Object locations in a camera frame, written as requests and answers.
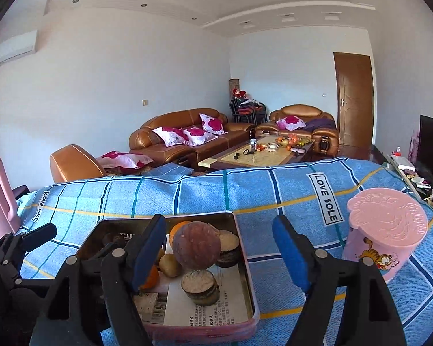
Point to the floral pillow right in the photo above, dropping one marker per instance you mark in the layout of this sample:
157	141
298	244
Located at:
212	125

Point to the white wall air conditioner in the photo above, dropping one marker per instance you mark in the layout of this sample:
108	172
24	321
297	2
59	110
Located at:
18	46

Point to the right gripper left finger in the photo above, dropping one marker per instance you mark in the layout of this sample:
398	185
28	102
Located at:
106	295

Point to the large orange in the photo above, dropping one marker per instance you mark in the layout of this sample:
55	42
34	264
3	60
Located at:
174	231

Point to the brown leather armchair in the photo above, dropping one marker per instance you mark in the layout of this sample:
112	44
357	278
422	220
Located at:
305	122

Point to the wooden coffee table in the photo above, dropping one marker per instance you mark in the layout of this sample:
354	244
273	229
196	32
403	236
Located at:
270	152

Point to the small dark passion fruit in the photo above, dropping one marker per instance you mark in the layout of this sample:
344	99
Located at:
114	238

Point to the floral pillow middle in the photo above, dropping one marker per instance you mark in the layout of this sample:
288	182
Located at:
197	136

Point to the sugarcane piece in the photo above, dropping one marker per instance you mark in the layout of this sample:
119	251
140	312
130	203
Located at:
201	287
230	249

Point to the pink cartoon cup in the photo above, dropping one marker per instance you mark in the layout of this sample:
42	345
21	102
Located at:
386	226

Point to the floral pillow left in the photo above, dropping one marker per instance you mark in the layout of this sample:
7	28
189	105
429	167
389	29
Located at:
172	136

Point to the pink tin box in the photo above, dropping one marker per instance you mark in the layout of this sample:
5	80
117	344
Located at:
168	314

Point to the brown wooden door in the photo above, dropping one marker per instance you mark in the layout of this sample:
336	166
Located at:
355	94

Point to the brown leather three-seat sofa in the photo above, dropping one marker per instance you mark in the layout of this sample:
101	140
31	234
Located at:
144	141

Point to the blue plaid tablecloth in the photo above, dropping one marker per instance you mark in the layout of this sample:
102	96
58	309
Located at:
294	222

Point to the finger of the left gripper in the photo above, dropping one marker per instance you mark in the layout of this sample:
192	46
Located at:
91	260
16	246

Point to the floral pillow on armchair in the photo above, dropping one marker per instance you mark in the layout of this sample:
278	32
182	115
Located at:
290	123

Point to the stacked dark chairs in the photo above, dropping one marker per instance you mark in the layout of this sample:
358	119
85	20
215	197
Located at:
248	111

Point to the pink electric kettle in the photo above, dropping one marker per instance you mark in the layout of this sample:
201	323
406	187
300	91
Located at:
10	221

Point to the small brown kiwi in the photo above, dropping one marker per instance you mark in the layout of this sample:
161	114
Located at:
169	266

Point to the large purple passion fruit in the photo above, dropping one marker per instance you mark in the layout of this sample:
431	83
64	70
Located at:
197	246

